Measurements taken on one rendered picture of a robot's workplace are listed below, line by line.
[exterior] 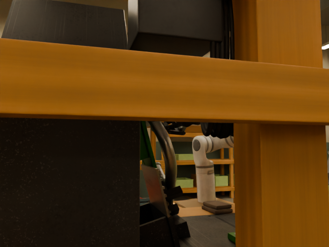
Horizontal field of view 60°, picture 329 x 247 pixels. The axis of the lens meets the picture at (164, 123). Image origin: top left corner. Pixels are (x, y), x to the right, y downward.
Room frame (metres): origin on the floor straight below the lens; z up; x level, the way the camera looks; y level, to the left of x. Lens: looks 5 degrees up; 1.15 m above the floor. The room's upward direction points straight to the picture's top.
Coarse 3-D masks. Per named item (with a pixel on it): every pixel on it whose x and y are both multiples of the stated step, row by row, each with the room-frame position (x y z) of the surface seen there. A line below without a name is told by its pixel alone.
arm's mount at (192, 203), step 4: (184, 200) 1.50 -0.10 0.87; (188, 200) 1.50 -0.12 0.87; (192, 200) 1.49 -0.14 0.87; (196, 200) 1.49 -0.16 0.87; (220, 200) 1.46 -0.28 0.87; (180, 204) 1.43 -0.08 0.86; (184, 204) 1.42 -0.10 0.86; (188, 204) 1.42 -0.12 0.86; (192, 204) 1.42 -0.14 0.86; (196, 204) 1.41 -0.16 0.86; (200, 204) 1.41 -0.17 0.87; (232, 204) 1.38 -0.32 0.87
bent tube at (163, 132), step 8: (152, 128) 0.75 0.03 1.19; (160, 128) 0.73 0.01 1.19; (160, 136) 0.72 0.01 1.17; (168, 136) 0.72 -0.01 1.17; (160, 144) 0.72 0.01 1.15; (168, 144) 0.71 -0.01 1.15; (168, 152) 0.71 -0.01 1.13; (168, 160) 0.71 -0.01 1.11; (168, 168) 0.72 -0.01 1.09; (176, 168) 0.73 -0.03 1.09; (168, 176) 0.74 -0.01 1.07; (176, 176) 0.76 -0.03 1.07; (168, 184) 0.77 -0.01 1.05; (168, 200) 0.83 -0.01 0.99
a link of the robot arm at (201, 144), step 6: (198, 138) 1.42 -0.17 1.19; (204, 138) 1.42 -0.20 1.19; (210, 138) 1.44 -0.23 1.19; (192, 144) 1.46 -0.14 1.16; (198, 144) 1.42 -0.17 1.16; (204, 144) 1.40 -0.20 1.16; (210, 144) 1.42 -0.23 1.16; (198, 150) 1.42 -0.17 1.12; (204, 150) 1.40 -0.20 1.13; (210, 150) 1.44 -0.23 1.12; (198, 156) 1.43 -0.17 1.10; (204, 156) 1.41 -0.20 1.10; (198, 162) 1.43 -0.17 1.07; (204, 162) 1.41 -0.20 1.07; (210, 162) 1.42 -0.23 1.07
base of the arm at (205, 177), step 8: (200, 168) 1.43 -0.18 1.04; (208, 168) 1.42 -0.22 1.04; (200, 176) 1.43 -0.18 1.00; (208, 176) 1.42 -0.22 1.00; (200, 184) 1.43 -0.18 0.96; (208, 184) 1.42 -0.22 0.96; (200, 192) 1.44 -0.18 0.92; (208, 192) 1.43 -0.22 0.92; (200, 200) 1.44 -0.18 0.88; (208, 200) 1.43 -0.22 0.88
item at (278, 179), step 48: (240, 0) 0.53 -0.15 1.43; (288, 0) 0.50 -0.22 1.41; (240, 48) 0.53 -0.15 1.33; (288, 48) 0.50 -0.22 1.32; (240, 144) 0.54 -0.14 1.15; (288, 144) 0.49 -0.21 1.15; (240, 192) 0.54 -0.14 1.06; (288, 192) 0.49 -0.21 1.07; (240, 240) 0.54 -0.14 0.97; (288, 240) 0.49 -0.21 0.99
